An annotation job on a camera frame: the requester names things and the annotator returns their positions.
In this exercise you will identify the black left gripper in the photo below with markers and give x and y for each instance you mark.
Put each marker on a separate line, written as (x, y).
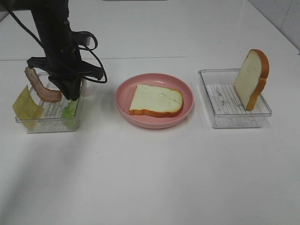
(62, 48)

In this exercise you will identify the curved bacon strip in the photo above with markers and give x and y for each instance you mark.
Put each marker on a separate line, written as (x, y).
(45, 94)

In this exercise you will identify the green lettuce leaf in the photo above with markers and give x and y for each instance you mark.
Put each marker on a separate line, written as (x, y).
(68, 114)

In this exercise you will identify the bread slice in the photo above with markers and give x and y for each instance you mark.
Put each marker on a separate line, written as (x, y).
(252, 78)
(156, 101)

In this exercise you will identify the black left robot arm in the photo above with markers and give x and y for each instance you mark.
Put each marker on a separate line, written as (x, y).
(42, 11)

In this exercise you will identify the clear left ingredient tray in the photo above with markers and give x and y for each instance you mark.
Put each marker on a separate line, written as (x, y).
(51, 120)

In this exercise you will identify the yellow cheese slice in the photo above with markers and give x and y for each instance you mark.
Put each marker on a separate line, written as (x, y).
(25, 108)

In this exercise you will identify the pink round plate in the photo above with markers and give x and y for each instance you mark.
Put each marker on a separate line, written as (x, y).
(125, 93)

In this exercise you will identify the clear right bread tray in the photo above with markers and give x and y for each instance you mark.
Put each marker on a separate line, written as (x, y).
(223, 105)

